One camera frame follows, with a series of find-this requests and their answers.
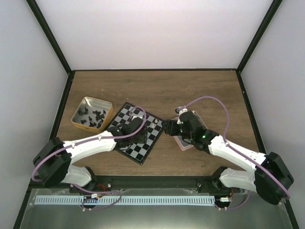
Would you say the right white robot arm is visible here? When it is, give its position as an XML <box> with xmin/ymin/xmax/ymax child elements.
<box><xmin>163</xmin><ymin>111</ymin><xmax>294</xmax><ymax>205</ymax></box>

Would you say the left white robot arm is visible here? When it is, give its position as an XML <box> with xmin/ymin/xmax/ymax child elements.
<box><xmin>31</xmin><ymin>116</ymin><xmax>147</xmax><ymax>193</ymax></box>

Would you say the black chess pieces pile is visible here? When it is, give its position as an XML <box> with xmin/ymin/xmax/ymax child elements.
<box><xmin>78</xmin><ymin>107</ymin><xmax>107</xmax><ymax>127</ymax></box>

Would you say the pink tin box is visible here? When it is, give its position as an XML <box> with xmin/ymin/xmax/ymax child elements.
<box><xmin>173</xmin><ymin>110</ymin><xmax>209</xmax><ymax>152</ymax></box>

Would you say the black and white chessboard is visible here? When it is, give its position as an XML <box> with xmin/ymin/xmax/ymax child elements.
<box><xmin>106</xmin><ymin>102</ymin><xmax>168</xmax><ymax>167</ymax></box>

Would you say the yellow tin box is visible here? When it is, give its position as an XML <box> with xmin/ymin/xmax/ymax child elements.
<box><xmin>71</xmin><ymin>96</ymin><xmax>113</xmax><ymax>134</ymax></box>

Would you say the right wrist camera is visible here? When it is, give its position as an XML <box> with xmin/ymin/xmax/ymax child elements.
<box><xmin>175</xmin><ymin>106</ymin><xmax>188</xmax><ymax>116</ymax></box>

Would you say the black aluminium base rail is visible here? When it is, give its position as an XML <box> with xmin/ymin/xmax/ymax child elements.
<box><xmin>69</xmin><ymin>175</ymin><xmax>284</xmax><ymax>194</ymax></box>

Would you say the light blue slotted cable duct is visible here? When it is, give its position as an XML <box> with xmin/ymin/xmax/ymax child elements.
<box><xmin>34</xmin><ymin>195</ymin><xmax>215</xmax><ymax>206</ymax></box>

